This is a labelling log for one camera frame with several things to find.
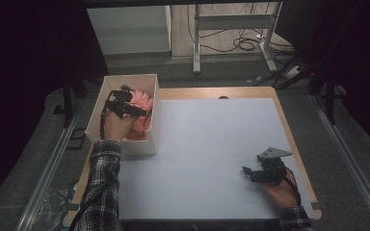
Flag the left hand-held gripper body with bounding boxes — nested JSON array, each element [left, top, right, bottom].
[[105, 84, 137, 120]]

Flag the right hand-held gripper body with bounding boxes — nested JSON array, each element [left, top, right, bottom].
[[251, 146, 294, 185]]

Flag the pink glove with grey palm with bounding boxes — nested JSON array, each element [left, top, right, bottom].
[[123, 115, 152, 141]]

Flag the white box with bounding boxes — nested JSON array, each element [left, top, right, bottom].
[[84, 73, 162, 157]]

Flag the person's right hand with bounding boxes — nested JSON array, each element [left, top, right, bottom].
[[258, 168, 302, 210]]

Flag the person's left hand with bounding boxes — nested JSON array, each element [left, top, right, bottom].
[[103, 108, 137, 142]]

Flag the light blue table mat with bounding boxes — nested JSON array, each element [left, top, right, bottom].
[[75, 97, 316, 221]]

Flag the wooden table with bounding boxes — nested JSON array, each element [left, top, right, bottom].
[[62, 86, 323, 227]]

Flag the dark metal stand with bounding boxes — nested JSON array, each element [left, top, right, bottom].
[[52, 74, 89, 130], [307, 57, 349, 125]]

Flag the white cabinet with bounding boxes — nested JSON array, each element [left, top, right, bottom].
[[86, 5, 172, 57]]

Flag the white power adapter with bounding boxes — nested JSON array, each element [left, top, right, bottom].
[[283, 64, 302, 80]]

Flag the clear plastic bag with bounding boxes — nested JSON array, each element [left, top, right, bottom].
[[36, 186, 79, 231]]

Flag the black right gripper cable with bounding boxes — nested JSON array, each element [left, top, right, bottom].
[[283, 166, 303, 207]]

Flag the aluminium rail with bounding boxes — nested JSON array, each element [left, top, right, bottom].
[[309, 93, 370, 231], [14, 98, 89, 231]]

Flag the black floor cables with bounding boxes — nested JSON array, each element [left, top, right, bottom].
[[186, 2, 296, 55]]

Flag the white metal desk frame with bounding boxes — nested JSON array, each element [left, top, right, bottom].
[[192, 1, 284, 75]]

